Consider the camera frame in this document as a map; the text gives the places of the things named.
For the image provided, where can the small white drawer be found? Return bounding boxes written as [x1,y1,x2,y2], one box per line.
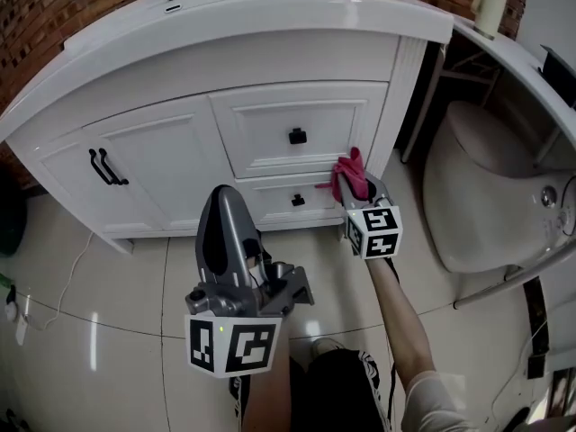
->
[234,171,356,224]

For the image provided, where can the white sink basin top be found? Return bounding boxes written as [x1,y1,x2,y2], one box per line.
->
[0,0,455,143]

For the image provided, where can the small dark box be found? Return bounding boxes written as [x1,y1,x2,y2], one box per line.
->
[526,353,548,380]

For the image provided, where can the beige toilet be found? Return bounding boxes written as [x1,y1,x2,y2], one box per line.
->
[422,100,576,275]

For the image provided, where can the white curved table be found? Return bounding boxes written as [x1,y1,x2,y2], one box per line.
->
[449,13,576,152]

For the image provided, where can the white cable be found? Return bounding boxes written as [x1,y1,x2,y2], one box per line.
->
[26,230,95,331]
[488,317,548,427]

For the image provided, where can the person's right forearm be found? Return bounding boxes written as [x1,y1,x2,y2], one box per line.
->
[364,256,469,432]

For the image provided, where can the white cabinet door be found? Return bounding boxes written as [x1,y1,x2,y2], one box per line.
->
[83,94,238,233]
[33,128,166,238]

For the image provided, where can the large white drawer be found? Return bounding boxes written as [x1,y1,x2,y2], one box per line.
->
[209,81,391,180]

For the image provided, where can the cream lidded cup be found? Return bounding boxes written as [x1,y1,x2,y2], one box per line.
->
[470,0,509,41]

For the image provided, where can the dark bin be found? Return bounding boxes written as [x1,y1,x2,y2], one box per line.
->
[0,182,28,257]

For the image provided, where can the black door handle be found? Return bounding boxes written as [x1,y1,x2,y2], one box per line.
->
[88,148,119,186]
[97,148,131,185]

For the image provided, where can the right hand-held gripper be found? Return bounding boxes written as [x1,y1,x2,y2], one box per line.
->
[339,172,402,260]

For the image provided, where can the person's left forearm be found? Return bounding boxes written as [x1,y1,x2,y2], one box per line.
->
[240,321,293,432]

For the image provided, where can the person's black shorts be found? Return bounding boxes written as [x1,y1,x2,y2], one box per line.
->
[229,348,397,432]

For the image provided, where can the white power strip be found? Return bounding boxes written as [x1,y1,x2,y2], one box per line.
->
[13,315,31,346]

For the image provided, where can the pink cloth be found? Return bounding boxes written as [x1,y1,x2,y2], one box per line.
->
[314,146,375,203]

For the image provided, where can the black box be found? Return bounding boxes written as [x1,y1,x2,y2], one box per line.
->
[539,45,576,110]

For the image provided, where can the white vanity cabinet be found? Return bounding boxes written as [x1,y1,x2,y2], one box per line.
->
[2,33,428,254]

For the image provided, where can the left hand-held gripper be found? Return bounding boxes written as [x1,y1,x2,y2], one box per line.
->
[184,185,315,380]

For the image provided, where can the white metal tube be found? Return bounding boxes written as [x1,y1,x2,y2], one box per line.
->
[452,245,576,310]

